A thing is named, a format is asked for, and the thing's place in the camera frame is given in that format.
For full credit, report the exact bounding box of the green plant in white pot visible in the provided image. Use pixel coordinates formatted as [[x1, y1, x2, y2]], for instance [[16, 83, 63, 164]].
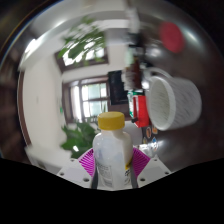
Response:
[[56, 16, 108, 64], [59, 120, 145, 159]]

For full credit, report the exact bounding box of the dark wood framed window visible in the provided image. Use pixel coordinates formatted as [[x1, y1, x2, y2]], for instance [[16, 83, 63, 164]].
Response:
[[54, 46, 109, 73]]

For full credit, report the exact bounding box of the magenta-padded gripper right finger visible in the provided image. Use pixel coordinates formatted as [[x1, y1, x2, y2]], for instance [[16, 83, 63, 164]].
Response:
[[129, 146, 172, 190]]

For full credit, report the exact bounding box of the dark tray of small jars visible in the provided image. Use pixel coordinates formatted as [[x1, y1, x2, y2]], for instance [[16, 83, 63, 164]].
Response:
[[124, 61, 143, 91]]

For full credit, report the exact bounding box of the clear yellow-capped drink bottle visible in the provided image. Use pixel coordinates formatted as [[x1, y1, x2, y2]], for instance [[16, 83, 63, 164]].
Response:
[[92, 111, 134, 191]]

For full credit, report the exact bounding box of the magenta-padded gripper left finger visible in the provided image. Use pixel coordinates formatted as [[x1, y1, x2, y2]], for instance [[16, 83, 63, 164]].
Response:
[[56, 147, 99, 190]]

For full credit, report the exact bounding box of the dark wood glazed double door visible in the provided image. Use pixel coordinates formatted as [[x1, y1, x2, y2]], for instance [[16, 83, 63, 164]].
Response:
[[61, 75, 111, 123]]

